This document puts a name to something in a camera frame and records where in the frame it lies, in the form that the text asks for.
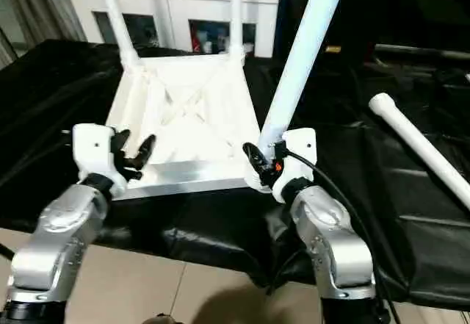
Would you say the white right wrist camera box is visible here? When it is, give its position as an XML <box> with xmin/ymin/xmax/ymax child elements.
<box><xmin>273</xmin><ymin>127</ymin><xmax>318</xmax><ymax>204</ymax></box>

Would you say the grey curtain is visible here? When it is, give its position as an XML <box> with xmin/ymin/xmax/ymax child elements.
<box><xmin>0</xmin><ymin>0</ymin><xmax>87</xmax><ymax>68</ymax></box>

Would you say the black work mat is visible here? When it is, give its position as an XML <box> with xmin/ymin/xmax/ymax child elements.
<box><xmin>0</xmin><ymin>39</ymin><xmax>470</xmax><ymax>310</ymax></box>

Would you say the black horizontal bar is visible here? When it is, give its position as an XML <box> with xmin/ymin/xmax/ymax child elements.
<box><xmin>373</xmin><ymin>43</ymin><xmax>470</xmax><ymax>57</ymax></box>

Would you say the white plastic table leg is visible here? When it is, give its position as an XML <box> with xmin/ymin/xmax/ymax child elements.
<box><xmin>250</xmin><ymin>0</ymin><xmax>352</xmax><ymax>191</ymax></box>
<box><xmin>368</xmin><ymin>93</ymin><xmax>470</xmax><ymax>211</ymax></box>
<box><xmin>94</xmin><ymin>0</ymin><xmax>142</xmax><ymax>75</ymax></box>
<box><xmin>228</xmin><ymin>0</ymin><xmax>247</xmax><ymax>64</ymax></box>

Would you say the white plastic table top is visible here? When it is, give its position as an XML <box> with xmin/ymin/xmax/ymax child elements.
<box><xmin>106</xmin><ymin>51</ymin><xmax>274</xmax><ymax>200</ymax></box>

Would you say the dark cabinet with yellow label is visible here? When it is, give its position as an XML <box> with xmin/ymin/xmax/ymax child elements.
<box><xmin>278</xmin><ymin>0</ymin><xmax>470</xmax><ymax>64</ymax></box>

